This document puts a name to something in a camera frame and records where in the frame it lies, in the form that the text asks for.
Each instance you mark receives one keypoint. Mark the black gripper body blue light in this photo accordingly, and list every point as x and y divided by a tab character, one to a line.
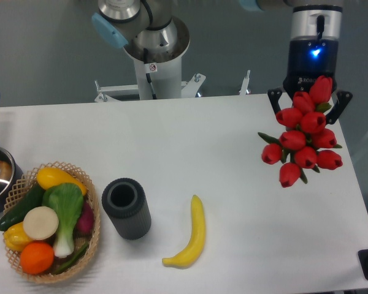
308	60

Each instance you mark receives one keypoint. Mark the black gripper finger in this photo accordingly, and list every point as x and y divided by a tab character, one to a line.
279	99
343	98

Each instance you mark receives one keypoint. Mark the red tulip bouquet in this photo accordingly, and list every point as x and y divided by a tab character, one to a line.
306	144

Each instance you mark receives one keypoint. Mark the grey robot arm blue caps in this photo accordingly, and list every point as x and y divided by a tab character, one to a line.
156	42

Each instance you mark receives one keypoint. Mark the dark grey ribbed vase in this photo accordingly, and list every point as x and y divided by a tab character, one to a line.
125	203

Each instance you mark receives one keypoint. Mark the yellow banana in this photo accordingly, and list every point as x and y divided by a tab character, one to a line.
193	250

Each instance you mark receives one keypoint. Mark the purple red radish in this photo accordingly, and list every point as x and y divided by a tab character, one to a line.
85	222

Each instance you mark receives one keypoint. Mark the green bok choy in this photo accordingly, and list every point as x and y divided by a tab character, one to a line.
66	200

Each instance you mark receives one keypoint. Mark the yellow squash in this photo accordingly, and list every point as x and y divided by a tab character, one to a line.
48	177

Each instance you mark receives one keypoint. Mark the green bean pod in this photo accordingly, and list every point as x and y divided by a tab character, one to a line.
73	260

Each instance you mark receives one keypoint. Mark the woven wicker basket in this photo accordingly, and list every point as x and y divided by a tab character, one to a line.
20	188

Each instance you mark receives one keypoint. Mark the cream round disc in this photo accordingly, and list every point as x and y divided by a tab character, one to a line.
40	223

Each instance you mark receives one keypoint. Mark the dark green cucumber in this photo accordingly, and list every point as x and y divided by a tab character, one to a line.
32	199

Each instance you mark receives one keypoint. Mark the orange fruit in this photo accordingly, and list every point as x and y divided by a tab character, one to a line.
36	257

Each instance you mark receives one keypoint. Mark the yellow bell pepper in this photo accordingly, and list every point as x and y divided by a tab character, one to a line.
15	237

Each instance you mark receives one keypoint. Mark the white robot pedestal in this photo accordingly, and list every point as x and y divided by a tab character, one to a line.
159	80

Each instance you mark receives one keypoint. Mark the white metal base frame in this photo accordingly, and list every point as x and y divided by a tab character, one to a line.
119	90

